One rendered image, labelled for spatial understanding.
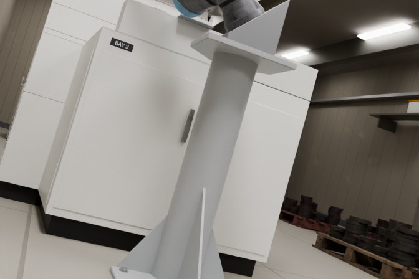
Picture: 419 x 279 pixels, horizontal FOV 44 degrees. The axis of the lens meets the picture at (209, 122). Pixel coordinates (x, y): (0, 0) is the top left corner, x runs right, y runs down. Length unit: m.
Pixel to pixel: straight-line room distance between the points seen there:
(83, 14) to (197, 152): 1.21
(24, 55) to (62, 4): 9.78
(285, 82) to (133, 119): 0.69
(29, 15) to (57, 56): 9.95
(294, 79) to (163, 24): 0.63
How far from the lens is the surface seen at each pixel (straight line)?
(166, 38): 2.10
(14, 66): 12.43
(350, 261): 4.16
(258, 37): 1.77
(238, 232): 2.25
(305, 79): 2.34
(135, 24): 2.08
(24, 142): 2.63
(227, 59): 1.75
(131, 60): 2.06
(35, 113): 2.63
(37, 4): 12.63
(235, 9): 1.80
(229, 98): 1.73
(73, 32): 2.67
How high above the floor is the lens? 0.41
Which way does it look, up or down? 5 degrees up
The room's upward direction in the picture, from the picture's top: 16 degrees clockwise
